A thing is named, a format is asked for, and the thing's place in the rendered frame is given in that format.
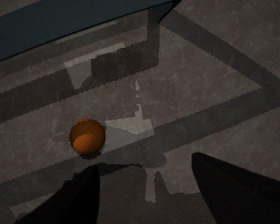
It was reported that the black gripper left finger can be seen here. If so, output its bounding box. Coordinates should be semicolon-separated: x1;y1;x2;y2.
15;165;100;224

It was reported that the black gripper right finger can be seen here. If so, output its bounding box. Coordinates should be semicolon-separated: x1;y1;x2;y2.
191;152;280;224

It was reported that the orange ball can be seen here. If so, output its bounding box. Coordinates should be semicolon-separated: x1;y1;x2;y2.
69;119;105;155

